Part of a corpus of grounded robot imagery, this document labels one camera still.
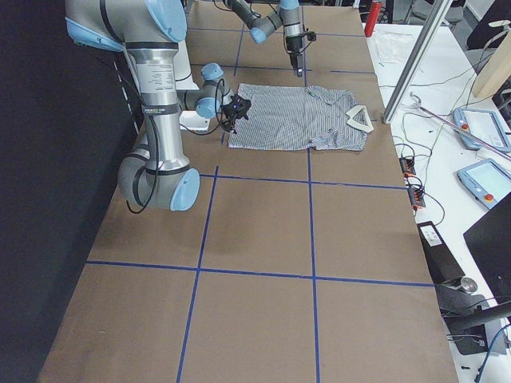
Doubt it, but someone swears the navy white striped polo shirt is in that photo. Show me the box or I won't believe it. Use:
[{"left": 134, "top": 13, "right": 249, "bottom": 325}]
[{"left": 228, "top": 84, "right": 374, "bottom": 152}]

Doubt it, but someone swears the black box with label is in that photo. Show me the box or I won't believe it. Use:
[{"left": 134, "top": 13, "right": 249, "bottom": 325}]
[{"left": 417, "top": 221, "right": 465, "bottom": 284}]

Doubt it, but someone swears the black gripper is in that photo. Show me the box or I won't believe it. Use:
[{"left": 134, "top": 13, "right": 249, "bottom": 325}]
[
  {"left": 284, "top": 34, "right": 304, "bottom": 76},
  {"left": 221, "top": 94, "right": 252, "bottom": 133}
]

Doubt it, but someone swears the blue teach pendant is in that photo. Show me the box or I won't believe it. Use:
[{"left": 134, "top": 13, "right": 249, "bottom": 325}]
[
  {"left": 453, "top": 108, "right": 510, "bottom": 153},
  {"left": 456, "top": 159, "right": 510, "bottom": 210}
]

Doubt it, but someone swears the red cylinder bottle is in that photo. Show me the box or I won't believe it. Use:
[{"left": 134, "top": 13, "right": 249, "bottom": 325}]
[{"left": 364, "top": 0, "right": 382, "bottom": 38}]

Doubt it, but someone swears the far blue teach pendant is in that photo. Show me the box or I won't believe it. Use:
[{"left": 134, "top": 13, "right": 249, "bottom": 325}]
[{"left": 453, "top": 108, "right": 510, "bottom": 153}]

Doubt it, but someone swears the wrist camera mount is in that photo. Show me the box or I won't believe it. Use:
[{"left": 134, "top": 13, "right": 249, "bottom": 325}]
[{"left": 304, "top": 29, "right": 316, "bottom": 42}]

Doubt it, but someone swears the aluminium frame post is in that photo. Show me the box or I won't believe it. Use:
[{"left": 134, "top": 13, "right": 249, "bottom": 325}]
[{"left": 382, "top": 0, "right": 452, "bottom": 124}]

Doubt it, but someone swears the clear plastic bag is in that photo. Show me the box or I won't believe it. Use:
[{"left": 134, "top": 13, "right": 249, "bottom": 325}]
[{"left": 373, "top": 32, "right": 414, "bottom": 64}]

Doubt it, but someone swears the beige wooden board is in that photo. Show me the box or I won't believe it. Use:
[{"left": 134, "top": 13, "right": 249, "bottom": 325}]
[{"left": 472, "top": 20, "right": 510, "bottom": 98}]

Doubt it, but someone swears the black computer monitor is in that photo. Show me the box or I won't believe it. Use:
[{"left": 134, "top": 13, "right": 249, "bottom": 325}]
[{"left": 463, "top": 195, "right": 511, "bottom": 303}]

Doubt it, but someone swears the orange black power strip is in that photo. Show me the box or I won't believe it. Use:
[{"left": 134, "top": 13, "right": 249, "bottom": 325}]
[
  {"left": 398, "top": 156, "right": 416, "bottom": 177},
  {"left": 408, "top": 184, "right": 426, "bottom": 211}
]

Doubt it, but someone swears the metal reacher grabber tool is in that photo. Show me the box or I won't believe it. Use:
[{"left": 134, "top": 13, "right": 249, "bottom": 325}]
[{"left": 410, "top": 93, "right": 510, "bottom": 157}]

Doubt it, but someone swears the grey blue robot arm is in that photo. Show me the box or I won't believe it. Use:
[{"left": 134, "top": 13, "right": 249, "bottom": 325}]
[
  {"left": 223, "top": 0, "right": 315, "bottom": 77},
  {"left": 65, "top": 1, "right": 251, "bottom": 214}
]

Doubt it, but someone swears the near blue teach pendant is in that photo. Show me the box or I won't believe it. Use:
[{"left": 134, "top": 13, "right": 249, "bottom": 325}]
[{"left": 456, "top": 159, "right": 510, "bottom": 210}]

